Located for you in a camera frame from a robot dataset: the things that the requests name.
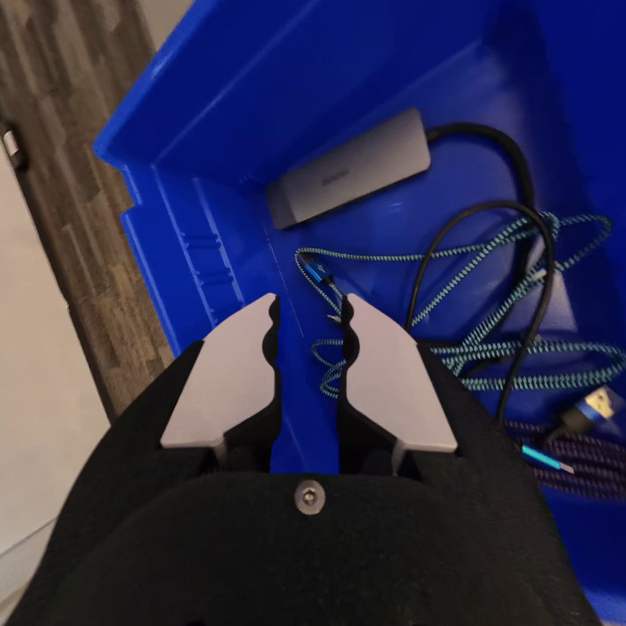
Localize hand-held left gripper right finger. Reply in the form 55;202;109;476
337;292;459;474

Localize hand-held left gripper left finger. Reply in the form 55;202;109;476
160;292;283;463

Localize teal braided usb cable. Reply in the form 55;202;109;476
293;213;626;476

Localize grey usb hub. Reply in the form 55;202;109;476
265;108;432;231

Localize blue plastic bin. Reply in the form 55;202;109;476
92;0;626;626

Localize thin black usb cable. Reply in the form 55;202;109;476
406;201;617;441

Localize purple braided cable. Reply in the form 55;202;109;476
504;421;626;499

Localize black hub cable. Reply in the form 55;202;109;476
426;122;544;275

